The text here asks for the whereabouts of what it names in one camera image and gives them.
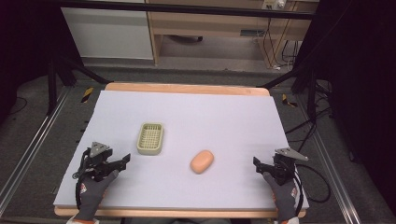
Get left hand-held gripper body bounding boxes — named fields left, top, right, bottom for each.
left=76, top=141, right=117, bottom=183

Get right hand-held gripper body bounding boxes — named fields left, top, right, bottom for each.
left=268, top=147, right=310, bottom=187

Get pale green soap dish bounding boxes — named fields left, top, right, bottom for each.
left=136, top=121, right=165, bottom=156

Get orange bread roll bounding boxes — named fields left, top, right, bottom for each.
left=190, top=149, right=215, bottom=175

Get person's right hand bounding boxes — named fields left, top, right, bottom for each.
left=262, top=171, right=299, bottom=223

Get person's left hand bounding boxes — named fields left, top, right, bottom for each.
left=74, top=169, right=120, bottom=222

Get yellow black tape strip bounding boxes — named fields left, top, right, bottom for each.
left=80, top=86, right=94, bottom=105
left=281, top=92, right=299, bottom=109

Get white foam mat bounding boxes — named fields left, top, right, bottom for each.
left=53, top=90, right=310, bottom=211

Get black metal stand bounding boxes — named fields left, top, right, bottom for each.
left=46, top=55, right=112, bottom=117
left=256, top=63, right=319, bottom=120

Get wooden table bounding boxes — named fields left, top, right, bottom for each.
left=53, top=81, right=307, bottom=219

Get black curtain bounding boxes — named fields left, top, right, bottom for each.
left=0, top=0, right=82, bottom=123
left=298, top=0, right=396, bottom=216

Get white cabinet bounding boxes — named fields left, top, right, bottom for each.
left=61, top=7, right=154, bottom=61

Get wooden desk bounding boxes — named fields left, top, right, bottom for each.
left=145, top=0, right=319, bottom=69

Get white power strip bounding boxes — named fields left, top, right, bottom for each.
left=262, top=0, right=286, bottom=10

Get black metal crossbar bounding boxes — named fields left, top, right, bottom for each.
left=59, top=0, right=316, bottom=21

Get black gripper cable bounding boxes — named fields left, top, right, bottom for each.
left=291, top=162, right=332, bottom=217
left=72, top=148, right=92, bottom=210

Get metal floor rail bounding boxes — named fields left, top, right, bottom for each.
left=295, top=92, right=364, bottom=224
left=0, top=87, right=73, bottom=217

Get black floor cables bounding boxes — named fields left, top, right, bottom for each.
left=284, top=79, right=334, bottom=145

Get hanging cables under desk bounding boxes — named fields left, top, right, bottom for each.
left=262, top=18, right=301, bottom=70

